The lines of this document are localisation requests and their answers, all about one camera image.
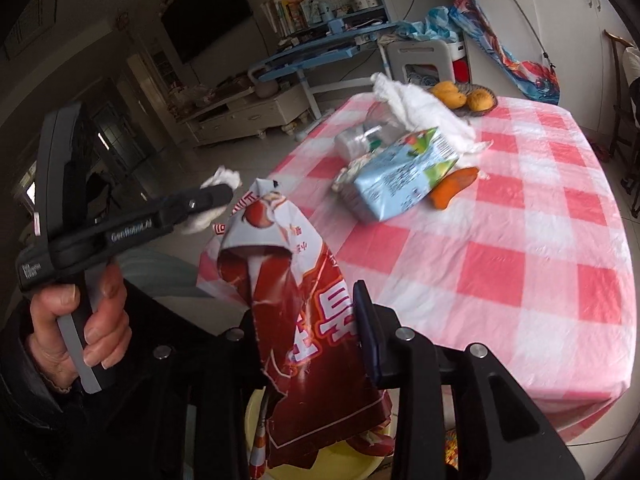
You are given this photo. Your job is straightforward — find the light blue crumpled cloth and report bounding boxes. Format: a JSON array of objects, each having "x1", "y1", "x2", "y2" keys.
[{"x1": 395, "y1": 6, "x2": 462, "y2": 44}]

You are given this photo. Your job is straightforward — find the row of books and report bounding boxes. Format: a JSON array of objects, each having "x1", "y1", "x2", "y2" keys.
[{"x1": 260, "y1": 0, "x2": 307, "y2": 39}]

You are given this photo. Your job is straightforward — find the orange fruit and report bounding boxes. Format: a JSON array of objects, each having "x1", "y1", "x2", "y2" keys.
[
  {"x1": 430, "y1": 80, "x2": 466, "y2": 110},
  {"x1": 466, "y1": 88, "x2": 497, "y2": 113}
]

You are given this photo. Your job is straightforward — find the dark wicker fruit basket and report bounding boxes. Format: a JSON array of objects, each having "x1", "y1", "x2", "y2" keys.
[{"x1": 428, "y1": 81, "x2": 498, "y2": 117}]

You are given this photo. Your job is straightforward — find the black wall television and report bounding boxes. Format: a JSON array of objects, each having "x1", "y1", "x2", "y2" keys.
[{"x1": 160, "y1": 0, "x2": 253, "y2": 64}]

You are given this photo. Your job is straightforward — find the colourful hanging fabric bag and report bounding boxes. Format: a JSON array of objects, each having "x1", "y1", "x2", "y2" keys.
[{"x1": 449, "y1": 0, "x2": 561, "y2": 105}]

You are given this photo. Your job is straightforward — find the red white checkered tablecloth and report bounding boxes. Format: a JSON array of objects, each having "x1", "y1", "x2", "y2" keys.
[{"x1": 196, "y1": 90, "x2": 637, "y2": 443}]

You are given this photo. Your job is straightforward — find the white plastic stool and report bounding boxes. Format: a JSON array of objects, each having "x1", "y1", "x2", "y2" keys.
[{"x1": 386, "y1": 40, "x2": 456, "y2": 84}]

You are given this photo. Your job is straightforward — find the left orange fruit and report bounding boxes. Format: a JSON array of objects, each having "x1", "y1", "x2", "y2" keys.
[{"x1": 430, "y1": 80, "x2": 466, "y2": 110}]

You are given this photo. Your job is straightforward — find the dark wooden chair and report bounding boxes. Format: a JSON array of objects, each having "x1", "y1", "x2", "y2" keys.
[{"x1": 603, "y1": 30, "x2": 639, "y2": 219}]

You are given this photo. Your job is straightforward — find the white wall cabinet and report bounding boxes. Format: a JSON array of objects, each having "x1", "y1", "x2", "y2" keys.
[{"x1": 441, "y1": 0, "x2": 632, "y2": 134}]

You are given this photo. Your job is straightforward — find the white cloth on table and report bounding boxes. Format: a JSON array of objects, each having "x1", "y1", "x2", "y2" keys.
[{"x1": 370, "y1": 73, "x2": 492, "y2": 155}]

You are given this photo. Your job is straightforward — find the person's left hand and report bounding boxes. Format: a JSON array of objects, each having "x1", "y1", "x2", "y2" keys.
[{"x1": 27, "y1": 263, "x2": 131, "y2": 394}]

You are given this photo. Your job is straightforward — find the blue children's study desk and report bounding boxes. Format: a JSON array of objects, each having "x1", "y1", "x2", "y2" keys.
[{"x1": 247, "y1": 20, "x2": 400, "y2": 119}]

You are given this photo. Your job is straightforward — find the white tv cabinet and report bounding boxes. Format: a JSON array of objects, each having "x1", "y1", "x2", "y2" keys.
[{"x1": 182, "y1": 84, "x2": 309, "y2": 145}]

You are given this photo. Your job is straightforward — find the red snack bag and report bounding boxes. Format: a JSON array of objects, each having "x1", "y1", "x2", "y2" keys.
[{"x1": 196, "y1": 179, "x2": 395, "y2": 479}]

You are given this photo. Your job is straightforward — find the white tissue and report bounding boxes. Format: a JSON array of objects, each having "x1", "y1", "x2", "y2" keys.
[{"x1": 180, "y1": 166, "x2": 242, "y2": 235}]

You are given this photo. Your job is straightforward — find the right orange fruit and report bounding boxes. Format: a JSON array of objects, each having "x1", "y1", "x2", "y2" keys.
[{"x1": 466, "y1": 88, "x2": 497, "y2": 113}]

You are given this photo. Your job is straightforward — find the clear plastic bottle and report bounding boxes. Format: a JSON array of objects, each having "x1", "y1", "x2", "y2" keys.
[{"x1": 334, "y1": 122, "x2": 406, "y2": 162}]

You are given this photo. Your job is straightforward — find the yellow plastic trash basin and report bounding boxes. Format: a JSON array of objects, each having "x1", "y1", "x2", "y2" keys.
[{"x1": 244, "y1": 389, "x2": 395, "y2": 480}]

